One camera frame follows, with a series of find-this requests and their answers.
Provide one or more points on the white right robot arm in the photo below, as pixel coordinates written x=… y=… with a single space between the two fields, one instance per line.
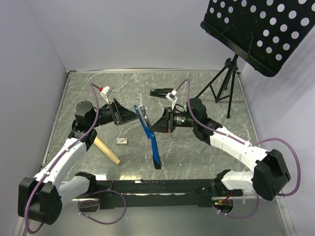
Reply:
x=267 y=174

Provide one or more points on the black music stand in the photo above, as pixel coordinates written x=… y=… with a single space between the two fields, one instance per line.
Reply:
x=264 y=33

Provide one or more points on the blue stapler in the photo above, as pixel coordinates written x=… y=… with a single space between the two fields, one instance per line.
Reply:
x=145 y=122

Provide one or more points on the small staple box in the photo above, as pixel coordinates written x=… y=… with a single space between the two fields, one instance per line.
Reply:
x=122 y=141

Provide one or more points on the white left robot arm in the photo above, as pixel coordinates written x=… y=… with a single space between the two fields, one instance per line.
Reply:
x=42 y=197

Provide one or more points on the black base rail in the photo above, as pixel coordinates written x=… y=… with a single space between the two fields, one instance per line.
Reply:
x=168 y=193

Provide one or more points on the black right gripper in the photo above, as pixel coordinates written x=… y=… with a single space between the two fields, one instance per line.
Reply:
x=166 y=124

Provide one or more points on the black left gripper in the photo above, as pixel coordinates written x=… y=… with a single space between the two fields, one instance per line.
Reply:
x=127 y=114

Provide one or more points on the grey staple strip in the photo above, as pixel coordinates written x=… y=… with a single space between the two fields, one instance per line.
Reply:
x=200 y=148

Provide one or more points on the black stapler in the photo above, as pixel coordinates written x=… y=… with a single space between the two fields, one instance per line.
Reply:
x=160 y=92

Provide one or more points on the cream recorder flute piece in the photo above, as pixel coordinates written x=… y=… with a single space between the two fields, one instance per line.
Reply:
x=107 y=151

